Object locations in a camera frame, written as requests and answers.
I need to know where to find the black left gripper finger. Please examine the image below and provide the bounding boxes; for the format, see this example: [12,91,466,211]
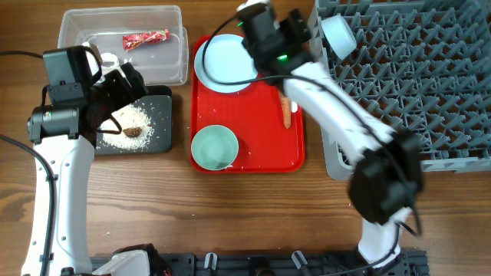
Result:
[102,70,130,100]
[120,62,148,96]

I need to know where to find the white tissue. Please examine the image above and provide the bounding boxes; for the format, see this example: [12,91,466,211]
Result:
[101,53,128,76]

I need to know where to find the white cooked rice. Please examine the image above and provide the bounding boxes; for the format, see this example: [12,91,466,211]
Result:
[99,105,154,151]

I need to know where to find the red snack wrapper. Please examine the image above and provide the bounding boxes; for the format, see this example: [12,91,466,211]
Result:
[122,29,170,51]

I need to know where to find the brown food scrap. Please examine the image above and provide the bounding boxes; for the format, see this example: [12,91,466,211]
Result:
[123,126,143,138]

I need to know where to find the light blue bowl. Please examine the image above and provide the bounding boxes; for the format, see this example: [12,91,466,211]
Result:
[321,15,357,60]

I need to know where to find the orange carrot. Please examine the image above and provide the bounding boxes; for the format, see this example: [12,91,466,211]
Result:
[279,94,291,129]

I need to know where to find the light blue plate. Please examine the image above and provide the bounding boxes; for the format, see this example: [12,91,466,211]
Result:
[194,34,258,94]

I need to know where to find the light green bowl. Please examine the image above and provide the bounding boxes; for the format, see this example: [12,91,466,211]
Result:
[191,125,239,171]

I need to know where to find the white plastic spoon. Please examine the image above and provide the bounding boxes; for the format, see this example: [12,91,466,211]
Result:
[291,102,298,113]

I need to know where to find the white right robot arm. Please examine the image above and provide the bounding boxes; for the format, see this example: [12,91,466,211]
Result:
[194,1,423,268]

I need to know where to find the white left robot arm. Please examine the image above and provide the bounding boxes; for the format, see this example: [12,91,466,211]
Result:
[21,43,148,275]

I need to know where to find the grey dishwasher rack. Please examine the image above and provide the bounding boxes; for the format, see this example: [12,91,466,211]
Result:
[308,0,490,173]

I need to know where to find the clear plastic bin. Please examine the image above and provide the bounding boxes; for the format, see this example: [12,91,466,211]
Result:
[58,5,189,86]

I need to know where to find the black plastic tray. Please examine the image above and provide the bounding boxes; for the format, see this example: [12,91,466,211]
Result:
[95,85,173,156]

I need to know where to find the red serving tray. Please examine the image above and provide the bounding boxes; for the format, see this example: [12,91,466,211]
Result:
[189,33,307,176]

